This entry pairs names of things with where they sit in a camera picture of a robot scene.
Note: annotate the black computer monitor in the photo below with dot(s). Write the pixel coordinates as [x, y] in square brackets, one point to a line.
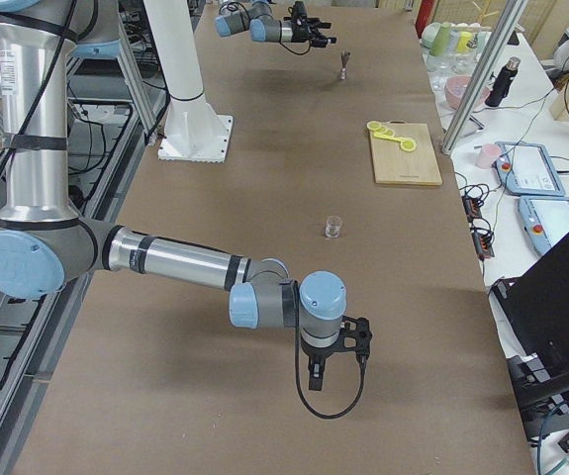
[537, 307]

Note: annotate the aluminium frame post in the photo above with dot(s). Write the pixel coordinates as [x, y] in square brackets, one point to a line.
[493, 48]

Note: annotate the near teach pendant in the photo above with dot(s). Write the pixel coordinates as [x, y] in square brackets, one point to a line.
[545, 220]

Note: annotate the orange black connector board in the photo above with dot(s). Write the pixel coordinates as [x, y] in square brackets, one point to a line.
[480, 229]

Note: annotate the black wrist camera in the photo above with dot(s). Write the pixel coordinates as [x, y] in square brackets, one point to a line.
[355, 336]
[298, 11]

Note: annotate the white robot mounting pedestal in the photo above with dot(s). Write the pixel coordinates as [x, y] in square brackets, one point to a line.
[193, 131]

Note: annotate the lemon slice on knife end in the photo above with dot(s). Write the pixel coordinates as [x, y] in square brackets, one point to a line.
[408, 146]

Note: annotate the pink plastic cup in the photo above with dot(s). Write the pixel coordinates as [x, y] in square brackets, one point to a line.
[487, 155]

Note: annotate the green plastic cup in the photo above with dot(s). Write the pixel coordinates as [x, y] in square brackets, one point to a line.
[435, 37]

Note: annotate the clear glass beaker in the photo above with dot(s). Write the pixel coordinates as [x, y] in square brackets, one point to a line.
[333, 226]

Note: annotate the steel jigger measuring cup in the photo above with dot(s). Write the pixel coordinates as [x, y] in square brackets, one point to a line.
[344, 59]

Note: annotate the black water bottle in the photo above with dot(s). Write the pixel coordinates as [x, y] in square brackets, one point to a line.
[503, 82]

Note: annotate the far teach pendant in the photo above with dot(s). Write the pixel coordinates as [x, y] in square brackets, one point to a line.
[527, 169]

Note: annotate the bamboo cutting board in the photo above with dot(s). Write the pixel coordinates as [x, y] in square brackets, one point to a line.
[393, 166]

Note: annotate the yellow plastic knife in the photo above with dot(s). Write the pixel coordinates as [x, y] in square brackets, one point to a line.
[391, 138]

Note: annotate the teach pendant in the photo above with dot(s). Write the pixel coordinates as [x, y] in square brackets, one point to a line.
[545, 220]
[527, 169]

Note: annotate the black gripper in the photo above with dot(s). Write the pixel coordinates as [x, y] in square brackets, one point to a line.
[318, 355]
[302, 28]

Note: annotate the yellow plastic cup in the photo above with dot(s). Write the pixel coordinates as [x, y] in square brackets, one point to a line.
[464, 38]

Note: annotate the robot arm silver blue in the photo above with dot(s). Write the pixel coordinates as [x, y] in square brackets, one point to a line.
[45, 242]
[257, 18]

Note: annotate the pink bowl with ice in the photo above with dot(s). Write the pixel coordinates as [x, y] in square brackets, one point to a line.
[455, 88]

